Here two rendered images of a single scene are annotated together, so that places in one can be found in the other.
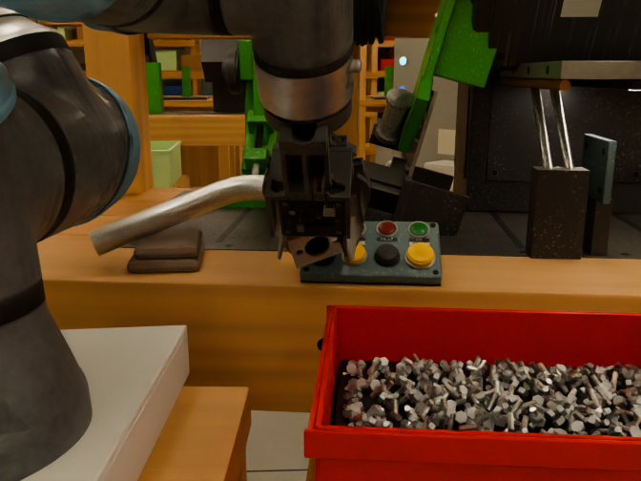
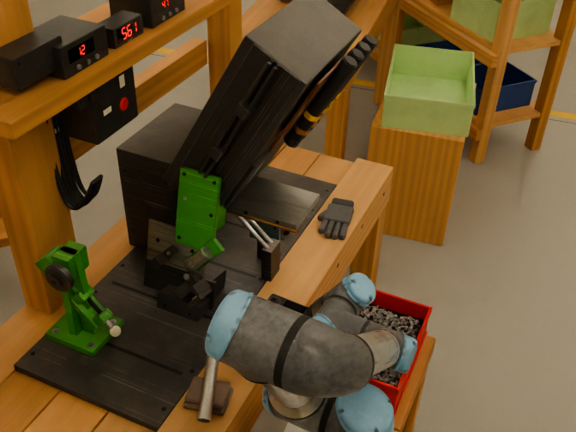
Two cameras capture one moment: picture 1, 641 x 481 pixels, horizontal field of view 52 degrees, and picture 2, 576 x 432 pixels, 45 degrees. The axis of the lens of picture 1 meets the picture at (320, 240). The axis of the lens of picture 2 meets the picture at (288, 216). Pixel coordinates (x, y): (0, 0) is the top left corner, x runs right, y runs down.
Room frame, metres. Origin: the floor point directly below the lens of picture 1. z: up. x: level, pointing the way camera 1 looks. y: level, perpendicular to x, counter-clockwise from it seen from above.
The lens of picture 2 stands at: (0.25, 1.11, 2.22)
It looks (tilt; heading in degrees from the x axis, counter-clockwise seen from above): 37 degrees down; 289
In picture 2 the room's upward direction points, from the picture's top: 2 degrees clockwise
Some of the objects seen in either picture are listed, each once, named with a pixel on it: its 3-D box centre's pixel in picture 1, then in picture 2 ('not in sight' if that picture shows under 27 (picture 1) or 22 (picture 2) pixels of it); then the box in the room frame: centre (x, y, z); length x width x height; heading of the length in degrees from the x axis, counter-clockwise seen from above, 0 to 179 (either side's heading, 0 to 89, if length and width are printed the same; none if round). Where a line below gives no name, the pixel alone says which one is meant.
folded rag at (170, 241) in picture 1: (168, 249); (208, 395); (0.75, 0.18, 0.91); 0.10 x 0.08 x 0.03; 5
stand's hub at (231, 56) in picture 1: (232, 71); (57, 279); (1.15, 0.15, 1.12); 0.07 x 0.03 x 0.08; 175
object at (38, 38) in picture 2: not in sight; (27, 59); (1.23, 0.00, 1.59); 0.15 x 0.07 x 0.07; 85
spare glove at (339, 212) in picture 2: not in sight; (334, 218); (0.68, -0.60, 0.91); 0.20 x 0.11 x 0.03; 95
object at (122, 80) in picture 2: not in sight; (96, 98); (1.20, -0.18, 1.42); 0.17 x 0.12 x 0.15; 85
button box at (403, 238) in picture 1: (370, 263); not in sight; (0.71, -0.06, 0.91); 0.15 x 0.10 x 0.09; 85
